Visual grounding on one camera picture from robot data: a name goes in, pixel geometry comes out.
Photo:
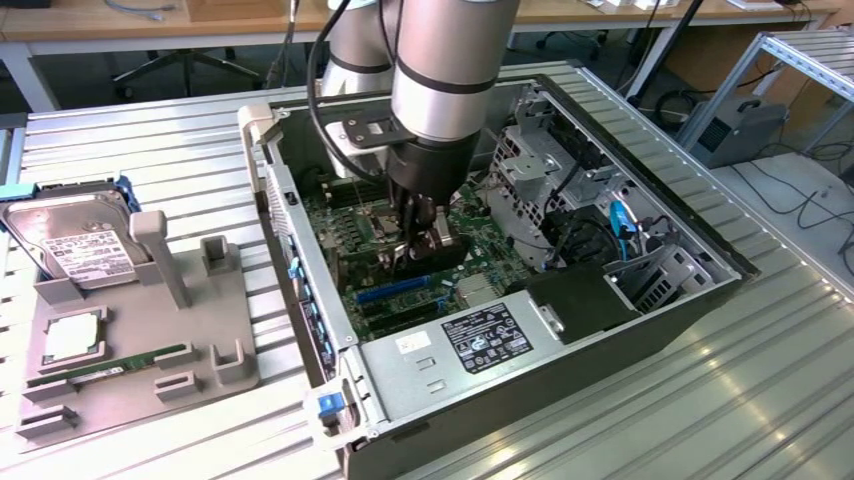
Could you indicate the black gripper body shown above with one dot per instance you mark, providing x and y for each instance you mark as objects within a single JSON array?
[{"x": 434, "y": 170}]

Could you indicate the graphics card with metal bracket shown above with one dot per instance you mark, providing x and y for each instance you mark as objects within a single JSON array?
[{"x": 441, "y": 262}]

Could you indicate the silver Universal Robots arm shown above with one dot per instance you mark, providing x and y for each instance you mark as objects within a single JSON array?
[{"x": 448, "y": 75}]

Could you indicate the CPU socket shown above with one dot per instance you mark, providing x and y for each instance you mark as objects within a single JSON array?
[{"x": 384, "y": 222}]

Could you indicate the thin metal locking lever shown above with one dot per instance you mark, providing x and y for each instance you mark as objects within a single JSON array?
[{"x": 361, "y": 200}]

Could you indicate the green motherboard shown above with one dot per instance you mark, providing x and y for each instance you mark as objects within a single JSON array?
[{"x": 497, "y": 245}]

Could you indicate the blue expansion slot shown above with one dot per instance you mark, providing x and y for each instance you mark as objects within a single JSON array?
[{"x": 394, "y": 291}]

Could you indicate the silver chipset heatsink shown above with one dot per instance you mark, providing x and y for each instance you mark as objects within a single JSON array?
[{"x": 477, "y": 292}]

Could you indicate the long black expansion slot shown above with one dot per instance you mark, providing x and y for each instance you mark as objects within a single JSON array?
[
  {"x": 409, "y": 321},
  {"x": 400, "y": 310}
]

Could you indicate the silver metal disk bay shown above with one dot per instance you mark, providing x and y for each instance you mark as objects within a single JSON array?
[{"x": 544, "y": 167}]

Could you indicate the silver power supply with label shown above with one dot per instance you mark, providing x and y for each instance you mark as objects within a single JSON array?
[{"x": 414, "y": 372}]

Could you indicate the black plastic shroud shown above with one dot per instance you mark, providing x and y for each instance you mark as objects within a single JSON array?
[{"x": 581, "y": 305}]

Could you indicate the black office chair base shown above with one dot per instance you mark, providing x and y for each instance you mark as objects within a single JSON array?
[
  {"x": 187, "y": 62},
  {"x": 594, "y": 42}
]

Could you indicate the blue case latch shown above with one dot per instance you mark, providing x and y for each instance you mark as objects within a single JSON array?
[{"x": 330, "y": 404}]

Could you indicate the wooden desk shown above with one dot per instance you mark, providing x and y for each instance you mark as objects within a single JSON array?
[{"x": 581, "y": 17}]

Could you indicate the open black PC case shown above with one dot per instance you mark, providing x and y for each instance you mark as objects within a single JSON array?
[{"x": 601, "y": 380}]

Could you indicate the grey parts rack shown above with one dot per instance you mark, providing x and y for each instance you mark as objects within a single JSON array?
[{"x": 134, "y": 320}]

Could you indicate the black stand pole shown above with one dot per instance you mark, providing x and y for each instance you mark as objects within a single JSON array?
[{"x": 694, "y": 7}]

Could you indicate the hard disk with blue rails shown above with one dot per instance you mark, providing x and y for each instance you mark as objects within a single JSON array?
[{"x": 81, "y": 225}]

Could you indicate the green RAM stick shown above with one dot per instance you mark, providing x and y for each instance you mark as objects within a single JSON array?
[{"x": 97, "y": 372}]

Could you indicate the silver CPU chip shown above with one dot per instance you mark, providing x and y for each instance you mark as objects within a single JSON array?
[{"x": 70, "y": 337}]

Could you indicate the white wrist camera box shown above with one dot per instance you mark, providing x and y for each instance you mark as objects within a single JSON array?
[{"x": 363, "y": 162}]

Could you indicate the aluminium frame table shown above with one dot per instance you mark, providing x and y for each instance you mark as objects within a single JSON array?
[{"x": 801, "y": 55}]

